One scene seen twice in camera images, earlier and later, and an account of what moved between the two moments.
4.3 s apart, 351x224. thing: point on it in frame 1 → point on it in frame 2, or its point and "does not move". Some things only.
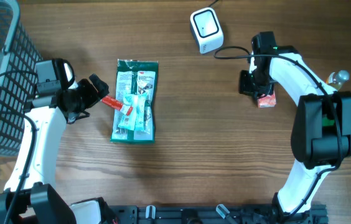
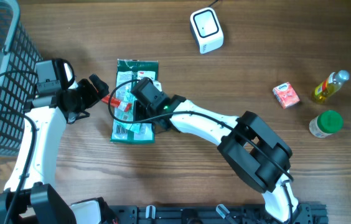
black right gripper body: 254,83 → 142,114
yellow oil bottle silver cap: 336,79 does not move
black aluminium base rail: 213,214 does not move
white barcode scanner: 206,30 does not move
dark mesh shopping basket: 7,55 does not move
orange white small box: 267,101 → 285,95
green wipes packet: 137,86 does not move
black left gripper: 93,96 does not move
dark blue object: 264,43 → 147,93
